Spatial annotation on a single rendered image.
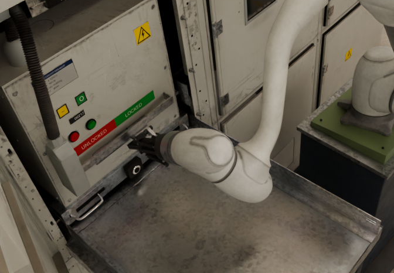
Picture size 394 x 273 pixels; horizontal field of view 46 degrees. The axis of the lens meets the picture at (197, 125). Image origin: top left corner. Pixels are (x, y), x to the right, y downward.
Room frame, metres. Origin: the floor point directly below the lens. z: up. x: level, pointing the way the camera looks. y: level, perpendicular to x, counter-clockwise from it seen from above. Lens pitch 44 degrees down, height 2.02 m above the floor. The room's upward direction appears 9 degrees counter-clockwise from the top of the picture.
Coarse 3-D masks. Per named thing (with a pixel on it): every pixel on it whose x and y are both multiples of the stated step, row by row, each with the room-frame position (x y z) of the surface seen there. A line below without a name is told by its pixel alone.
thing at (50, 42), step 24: (72, 0) 1.24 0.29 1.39; (96, 0) 1.21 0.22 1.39; (120, 0) 1.19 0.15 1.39; (144, 0) 1.16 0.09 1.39; (48, 24) 1.12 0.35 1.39; (72, 24) 1.10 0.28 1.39; (96, 24) 1.08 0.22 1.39; (0, 48) 1.04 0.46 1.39; (48, 48) 1.01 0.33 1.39; (0, 72) 0.94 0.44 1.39; (24, 72) 0.91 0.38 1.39; (0, 96) 0.91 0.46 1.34; (0, 120) 1.00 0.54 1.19; (24, 144) 0.92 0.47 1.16; (48, 192) 0.94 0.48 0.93
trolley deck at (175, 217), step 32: (128, 192) 0.96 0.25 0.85; (160, 192) 0.94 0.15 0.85; (192, 192) 0.91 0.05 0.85; (224, 192) 0.89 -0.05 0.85; (96, 224) 0.85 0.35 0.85; (128, 224) 0.83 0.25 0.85; (160, 224) 0.81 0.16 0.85; (192, 224) 0.80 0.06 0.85; (224, 224) 0.78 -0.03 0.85; (256, 224) 0.76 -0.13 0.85; (288, 224) 0.74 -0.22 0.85; (320, 224) 0.73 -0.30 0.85; (128, 256) 0.72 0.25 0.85; (160, 256) 0.71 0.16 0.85; (192, 256) 0.69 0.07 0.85; (224, 256) 0.68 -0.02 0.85; (256, 256) 0.66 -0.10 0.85; (288, 256) 0.64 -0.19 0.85; (320, 256) 0.63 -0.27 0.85; (352, 256) 0.61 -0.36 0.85
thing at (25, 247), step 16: (0, 192) 0.50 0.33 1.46; (16, 192) 0.78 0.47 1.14; (0, 208) 0.43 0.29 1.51; (16, 208) 0.64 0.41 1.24; (32, 208) 0.77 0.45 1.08; (0, 224) 0.38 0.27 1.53; (16, 224) 0.60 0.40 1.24; (0, 240) 0.32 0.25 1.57; (16, 240) 0.39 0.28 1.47; (32, 240) 0.55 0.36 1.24; (0, 256) 0.30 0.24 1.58; (16, 256) 0.37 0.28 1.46; (32, 256) 0.51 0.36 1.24; (48, 256) 0.72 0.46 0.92; (0, 272) 0.28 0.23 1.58; (16, 272) 0.39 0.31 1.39; (32, 272) 0.47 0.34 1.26; (48, 272) 0.59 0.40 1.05; (64, 272) 0.71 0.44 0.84
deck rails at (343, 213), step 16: (208, 128) 1.14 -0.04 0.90; (272, 160) 0.93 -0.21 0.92; (272, 176) 0.92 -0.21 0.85; (288, 176) 0.89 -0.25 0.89; (288, 192) 0.85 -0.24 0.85; (304, 192) 0.84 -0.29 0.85; (320, 192) 0.80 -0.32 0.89; (320, 208) 0.78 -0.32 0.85; (336, 208) 0.76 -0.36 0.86; (352, 208) 0.73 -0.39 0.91; (352, 224) 0.71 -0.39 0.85; (368, 224) 0.69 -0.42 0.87; (80, 240) 0.78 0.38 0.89; (368, 240) 0.65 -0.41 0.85; (96, 256) 0.72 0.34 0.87; (112, 256) 0.73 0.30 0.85; (112, 272) 0.67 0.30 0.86; (128, 272) 0.67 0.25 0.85
